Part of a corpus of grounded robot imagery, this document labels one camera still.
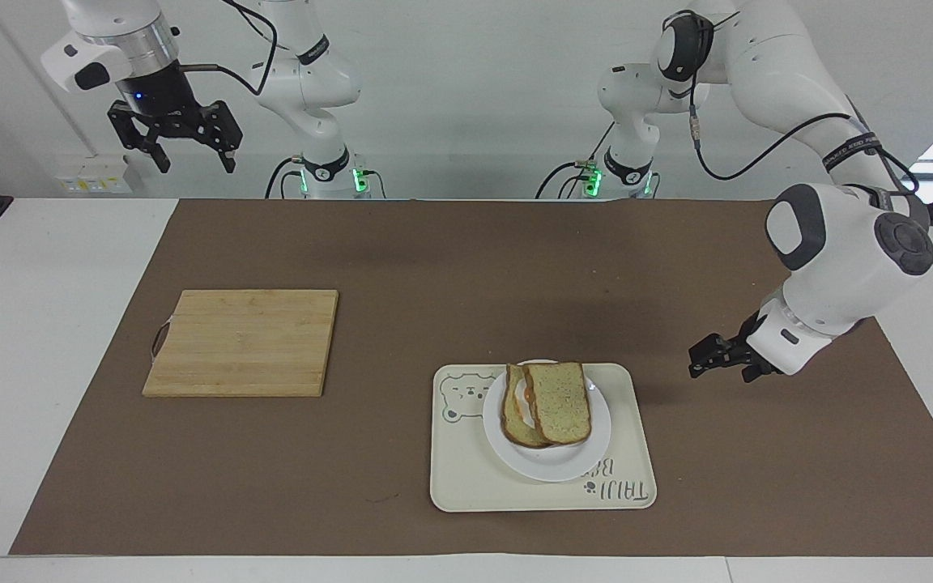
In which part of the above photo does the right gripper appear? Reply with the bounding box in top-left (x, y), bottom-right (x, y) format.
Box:
top-left (107, 61), bottom-right (243, 174)

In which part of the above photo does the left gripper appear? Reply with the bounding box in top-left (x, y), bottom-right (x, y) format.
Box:
top-left (688, 309), bottom-right (784, 384)

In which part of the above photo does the white round plate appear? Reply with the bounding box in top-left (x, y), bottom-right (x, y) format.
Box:
top-left (482, 360), bottom-right (613, 483)

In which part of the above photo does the brown bread slice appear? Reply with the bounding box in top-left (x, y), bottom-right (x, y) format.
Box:
top-left (501, 364), bottom-right (553, 449)
top-left (526, 361), bottom-right (594, 446)

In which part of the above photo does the wooden cutting board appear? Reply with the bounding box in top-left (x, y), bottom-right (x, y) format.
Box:
top-left (142, 289), bottom-right (340, 398)

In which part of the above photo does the cream tray with bear print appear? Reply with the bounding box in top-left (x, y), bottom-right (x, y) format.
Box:
top-left (429, 362), bottom-right (658, 513)

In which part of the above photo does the white wall socket box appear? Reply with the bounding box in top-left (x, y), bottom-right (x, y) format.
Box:
top-left (53, 157), bottom-right (132, 196)

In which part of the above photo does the black cable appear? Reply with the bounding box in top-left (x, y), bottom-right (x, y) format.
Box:
top-left (536, 121), bottom-right (618, 200)
top-left (181, 0), bottom-right (279, 97)
top-left (686, 77), bottom-right (921, 196)
top-left (264, 156), bottom-right (306, 200)

